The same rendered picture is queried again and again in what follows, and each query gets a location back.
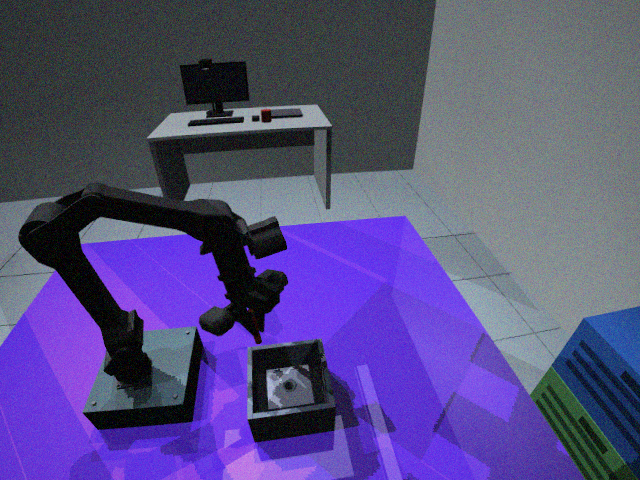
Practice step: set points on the dark red peg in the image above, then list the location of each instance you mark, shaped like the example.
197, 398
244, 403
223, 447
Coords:
258, 339

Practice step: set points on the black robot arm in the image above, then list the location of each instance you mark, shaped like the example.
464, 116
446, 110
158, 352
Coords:
51, 235

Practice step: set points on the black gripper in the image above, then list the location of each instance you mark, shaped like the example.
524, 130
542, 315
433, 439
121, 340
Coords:
218, 321

